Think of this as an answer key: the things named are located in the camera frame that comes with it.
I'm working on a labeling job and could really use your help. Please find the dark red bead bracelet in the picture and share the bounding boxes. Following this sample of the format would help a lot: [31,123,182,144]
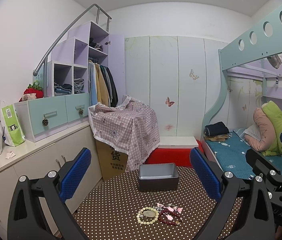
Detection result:
[158,205,183,226]

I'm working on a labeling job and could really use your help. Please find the cream bead bracelet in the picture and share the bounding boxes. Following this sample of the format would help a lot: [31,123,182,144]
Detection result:
[137,206,160,225]

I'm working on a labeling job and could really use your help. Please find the pale jade pendant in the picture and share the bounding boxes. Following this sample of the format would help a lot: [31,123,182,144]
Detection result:
[142,210,157,218]

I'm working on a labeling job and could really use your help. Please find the blue patterned mattress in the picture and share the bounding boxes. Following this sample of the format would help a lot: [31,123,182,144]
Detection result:
[205,128,282,179]

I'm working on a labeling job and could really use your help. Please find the green and pink quilt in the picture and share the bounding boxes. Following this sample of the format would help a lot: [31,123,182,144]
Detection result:
[243,101,282,157]

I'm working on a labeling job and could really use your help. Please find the cardboard box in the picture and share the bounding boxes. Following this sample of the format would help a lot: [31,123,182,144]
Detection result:
[96,140,128,181]

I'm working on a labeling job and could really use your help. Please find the dark folded clothes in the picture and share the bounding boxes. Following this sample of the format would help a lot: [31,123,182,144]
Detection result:
[203,121,229,137]

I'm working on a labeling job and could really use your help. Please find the red and white stool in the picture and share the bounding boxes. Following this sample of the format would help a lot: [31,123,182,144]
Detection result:
[145,136,204,167]

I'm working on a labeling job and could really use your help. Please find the brown polka dot tablecloth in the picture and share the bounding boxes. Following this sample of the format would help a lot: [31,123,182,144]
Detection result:
[75,167,216,239]

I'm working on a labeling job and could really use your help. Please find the dark rectangular storage box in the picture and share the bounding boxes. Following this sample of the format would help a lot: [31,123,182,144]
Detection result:
[138,163,179,192]

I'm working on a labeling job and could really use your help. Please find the left pinecone drawer ornament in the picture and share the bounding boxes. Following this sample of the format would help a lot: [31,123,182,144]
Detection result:
[42,118,49,126]

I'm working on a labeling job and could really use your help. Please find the pinecone drawer ornament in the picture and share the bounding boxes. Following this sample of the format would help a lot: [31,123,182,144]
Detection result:
[42,118,49,126]
[79,108,84,115]

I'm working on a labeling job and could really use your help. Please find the right pinecone drawer ornament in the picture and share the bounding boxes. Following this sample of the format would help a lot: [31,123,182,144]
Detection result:
[79,108,84,115]

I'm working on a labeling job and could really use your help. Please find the teal drawer unit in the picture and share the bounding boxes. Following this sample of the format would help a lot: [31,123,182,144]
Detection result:
[15,93,90,142]

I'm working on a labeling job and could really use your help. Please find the green white paper bag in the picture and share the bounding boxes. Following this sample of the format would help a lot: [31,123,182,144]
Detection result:
[0,100,25,147]

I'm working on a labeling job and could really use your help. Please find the pink checkered cloth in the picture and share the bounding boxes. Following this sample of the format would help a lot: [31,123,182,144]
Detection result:
[88,95,160,171]

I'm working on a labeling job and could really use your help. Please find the white low cabinet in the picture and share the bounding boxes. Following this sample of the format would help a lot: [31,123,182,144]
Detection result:
[0,122,102,239]

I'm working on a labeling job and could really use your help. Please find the hanging clothes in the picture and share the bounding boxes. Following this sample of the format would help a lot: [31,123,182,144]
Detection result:
[88,59,118,107]

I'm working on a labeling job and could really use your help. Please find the pink butterfly sticker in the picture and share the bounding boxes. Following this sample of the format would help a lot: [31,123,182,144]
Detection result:
[165,97,175,107]

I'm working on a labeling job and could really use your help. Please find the red strawberry plush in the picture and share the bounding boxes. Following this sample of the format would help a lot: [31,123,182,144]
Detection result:
[19,80,44,102]

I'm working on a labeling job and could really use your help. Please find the cream butterfly sticker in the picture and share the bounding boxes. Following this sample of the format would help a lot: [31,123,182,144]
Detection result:
[189,69,199,80]

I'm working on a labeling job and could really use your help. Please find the white wardrobe doors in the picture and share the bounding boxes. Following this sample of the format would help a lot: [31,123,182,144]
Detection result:
[125,36,226,139]

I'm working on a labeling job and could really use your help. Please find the purple stair shelf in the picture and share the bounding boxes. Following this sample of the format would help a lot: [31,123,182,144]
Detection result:
[37,21,126,104]

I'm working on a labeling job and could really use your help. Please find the grey metal handrail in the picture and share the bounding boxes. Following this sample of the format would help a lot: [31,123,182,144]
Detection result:
[32,3,113,77]

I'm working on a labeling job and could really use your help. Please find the teal bunk bed frame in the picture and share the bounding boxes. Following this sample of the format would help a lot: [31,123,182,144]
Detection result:
[201,5,282,131]

